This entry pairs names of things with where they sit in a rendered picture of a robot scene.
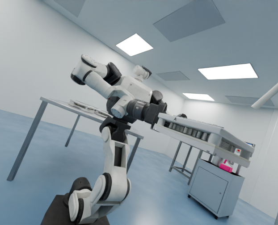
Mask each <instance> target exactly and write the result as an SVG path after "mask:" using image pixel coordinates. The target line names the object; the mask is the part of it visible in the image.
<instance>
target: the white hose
mask: <svg viewBox="0 0 278 225"><path fill-rule="evenodd" d="M277 93H278V83H277V84H276V85H275V86H274V87H272V88H271V89H270V90H269V91H268V92H267V93H266V94H265V95H264V96H262V97H261V98H260V99H259V100H258V101H257V102H255V103H254V104H253V105H252V106H251V107H253V108H254V109H256V110H258V109H259V108H260V107H261V106H262V105H263V104H264V103H266V102H267V101H268V100H269V99H270V98H272V97H273V96H274V95H275V94H277Z"/></svg>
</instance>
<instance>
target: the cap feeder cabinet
mask: <svg viewBox="0 0 278 225"><path fill-rule="evenodd" d="M244 179H245V177H242V176H240V175H237V174H235V173H234V172H231V173H229V172H227V171H225V170H222V169H220V168H219V166H216V165H214V164H212V162H209V161H206V160H203V159H200V158H199V160H198V163H197V165H196V168H195V170H194V174H193V176H192V179H191V182H190V184H189V187H188V190H187V193H188V197H189V198H190V197H191V196H192V197H193V198H194V199H195V200H197V201H198V202H199V203H201V204H202V205H203V206H204V207H206V208H207V209H209V210H210V211H211V212H212V213H214V214H215V217H214V218H215V219H218V217H225V216H226V217H229V216H230V215H232V214H233V211H234V208H235V206H236V203H237V200H238V197H239V194H240V191H241V188H242V185H243V182H244Z"/></svg>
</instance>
